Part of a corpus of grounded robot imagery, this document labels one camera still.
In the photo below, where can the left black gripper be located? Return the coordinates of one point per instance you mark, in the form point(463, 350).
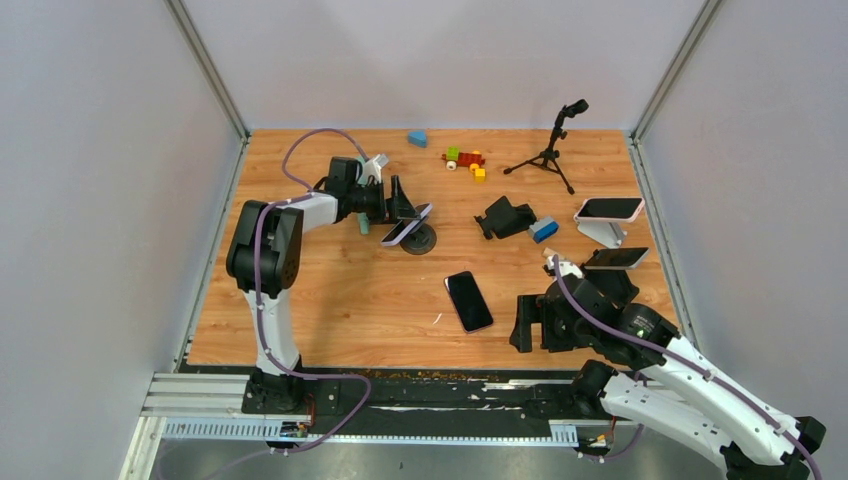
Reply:
point(401, 205)

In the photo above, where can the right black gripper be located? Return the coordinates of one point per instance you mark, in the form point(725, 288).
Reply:
point(532, 309)

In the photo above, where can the phone with lavender case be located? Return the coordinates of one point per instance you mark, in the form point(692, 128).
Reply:
point(406, 227)

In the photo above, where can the phone with pink-edged black case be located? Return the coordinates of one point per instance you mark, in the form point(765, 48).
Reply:
point(468, 302)

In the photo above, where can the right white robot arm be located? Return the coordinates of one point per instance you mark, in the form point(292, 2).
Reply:
point(652, 374)

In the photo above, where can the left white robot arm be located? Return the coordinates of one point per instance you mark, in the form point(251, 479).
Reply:
point(265, 254)

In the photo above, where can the round black phone stand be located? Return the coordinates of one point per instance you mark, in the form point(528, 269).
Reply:
point(420, 241)

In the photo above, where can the black clamp phone holder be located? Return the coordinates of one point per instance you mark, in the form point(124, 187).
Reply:
point(502, 219)

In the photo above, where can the phone with white edge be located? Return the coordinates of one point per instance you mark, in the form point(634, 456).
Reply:
point(616, 259)

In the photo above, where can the white phone stand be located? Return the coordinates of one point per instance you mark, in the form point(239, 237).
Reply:
point(609, 234)

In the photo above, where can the black mini tripod stand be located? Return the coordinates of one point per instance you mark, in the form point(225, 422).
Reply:
point(547, 159)

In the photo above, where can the phone with pink case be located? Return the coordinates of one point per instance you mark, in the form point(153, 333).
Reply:
point(610, 209)

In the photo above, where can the teal toy microphone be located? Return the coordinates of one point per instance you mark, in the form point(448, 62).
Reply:
point(363, 222)

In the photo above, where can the colourful toy brick car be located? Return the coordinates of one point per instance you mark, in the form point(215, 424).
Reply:
point(455, 158)

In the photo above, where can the blue triangular block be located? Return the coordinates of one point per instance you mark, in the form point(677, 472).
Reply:
point(418, 138)

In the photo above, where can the blue and grey eraser block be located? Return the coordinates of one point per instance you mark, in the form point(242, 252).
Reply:
point(543, 229)

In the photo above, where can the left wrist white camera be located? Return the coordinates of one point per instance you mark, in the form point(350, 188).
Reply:
point(372, 169)

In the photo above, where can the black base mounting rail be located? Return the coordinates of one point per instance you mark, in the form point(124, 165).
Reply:
point(383, 406)

